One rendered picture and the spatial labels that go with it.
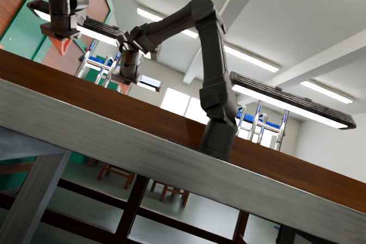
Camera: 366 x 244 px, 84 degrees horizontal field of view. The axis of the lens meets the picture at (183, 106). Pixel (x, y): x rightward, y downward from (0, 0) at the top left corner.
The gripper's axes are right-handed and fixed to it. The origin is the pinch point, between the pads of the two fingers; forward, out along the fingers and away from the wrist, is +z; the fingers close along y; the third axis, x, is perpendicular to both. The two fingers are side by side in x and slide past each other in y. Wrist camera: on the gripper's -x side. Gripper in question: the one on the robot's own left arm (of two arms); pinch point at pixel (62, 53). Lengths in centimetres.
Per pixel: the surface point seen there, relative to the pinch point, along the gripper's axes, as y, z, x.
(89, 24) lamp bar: 5.4, -2.4, -26.0
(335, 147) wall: -449, 227, -366
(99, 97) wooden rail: -24.2, -3.0, 18.7
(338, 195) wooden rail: -96, -1, 21
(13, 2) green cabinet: 51, 5, -35
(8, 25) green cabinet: 51, 15, -29
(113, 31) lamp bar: -5.5, -2.6, -27.0
